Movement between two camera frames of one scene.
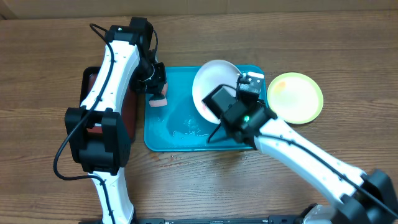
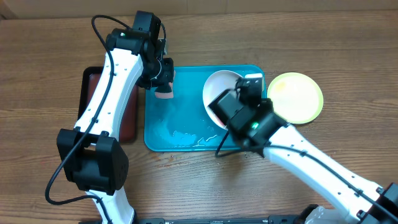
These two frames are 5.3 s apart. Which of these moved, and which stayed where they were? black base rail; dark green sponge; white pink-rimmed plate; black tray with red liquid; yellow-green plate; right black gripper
Moved: dark green sponge; white pink-rimmed plate
Stayed: right black gripper; black base rail; yellow-green plate; black tray with red liquid
